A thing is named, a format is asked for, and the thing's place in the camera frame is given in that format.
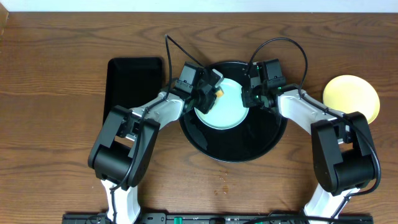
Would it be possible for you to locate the green yellow sponge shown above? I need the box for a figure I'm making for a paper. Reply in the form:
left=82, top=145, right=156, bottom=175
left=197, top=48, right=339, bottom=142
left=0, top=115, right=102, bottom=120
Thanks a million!
left=215, top=89, right=224, bottom=98

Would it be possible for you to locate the light blue plate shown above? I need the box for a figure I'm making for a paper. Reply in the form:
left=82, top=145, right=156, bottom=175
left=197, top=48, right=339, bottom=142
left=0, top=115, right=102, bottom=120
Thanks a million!
left=195, top=78, right=249, bottom=130

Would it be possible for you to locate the yellow plate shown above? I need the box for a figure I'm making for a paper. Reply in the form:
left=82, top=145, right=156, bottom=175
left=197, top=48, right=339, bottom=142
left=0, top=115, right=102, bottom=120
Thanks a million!
left=322, top=75, right=380, bottom=124

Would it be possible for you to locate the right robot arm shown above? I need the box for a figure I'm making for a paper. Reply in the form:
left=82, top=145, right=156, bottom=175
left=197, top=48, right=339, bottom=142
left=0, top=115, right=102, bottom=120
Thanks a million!
left=242, top=59, right=381, bottom=223

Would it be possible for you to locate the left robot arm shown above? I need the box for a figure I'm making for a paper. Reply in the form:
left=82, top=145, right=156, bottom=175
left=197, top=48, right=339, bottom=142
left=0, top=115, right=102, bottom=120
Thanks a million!
left=88, top=62, right=224, bottom=223

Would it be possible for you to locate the round black tray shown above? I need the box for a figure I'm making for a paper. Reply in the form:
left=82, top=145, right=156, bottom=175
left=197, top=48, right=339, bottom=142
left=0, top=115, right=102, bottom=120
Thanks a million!
left=179, top=61, right=287, bottom=162

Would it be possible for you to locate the black rectangular tray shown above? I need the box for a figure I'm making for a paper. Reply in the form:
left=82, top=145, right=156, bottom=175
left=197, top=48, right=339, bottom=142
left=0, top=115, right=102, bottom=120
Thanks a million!
left=103, top=57, right=164, bottom=120

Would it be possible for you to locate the right black cable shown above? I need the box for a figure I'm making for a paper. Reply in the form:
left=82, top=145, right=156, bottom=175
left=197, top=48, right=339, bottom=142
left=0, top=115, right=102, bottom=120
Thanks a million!
left=245, top=37, right=382, bottom=218

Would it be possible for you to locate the black cable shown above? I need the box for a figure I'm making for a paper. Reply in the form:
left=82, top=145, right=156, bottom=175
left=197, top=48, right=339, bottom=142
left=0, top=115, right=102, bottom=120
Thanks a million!
left=245, top=37, right=382, bottom=218
left=108, top=34, right=206, bottom=223

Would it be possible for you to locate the left black cable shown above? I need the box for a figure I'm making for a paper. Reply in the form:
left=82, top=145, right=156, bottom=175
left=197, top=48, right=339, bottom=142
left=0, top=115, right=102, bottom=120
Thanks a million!
left=108, top=34, right=206, bottom=223

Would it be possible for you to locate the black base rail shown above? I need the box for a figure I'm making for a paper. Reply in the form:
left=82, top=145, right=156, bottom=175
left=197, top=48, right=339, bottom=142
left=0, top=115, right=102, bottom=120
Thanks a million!
left=61, top=212, right=374, bottom=224

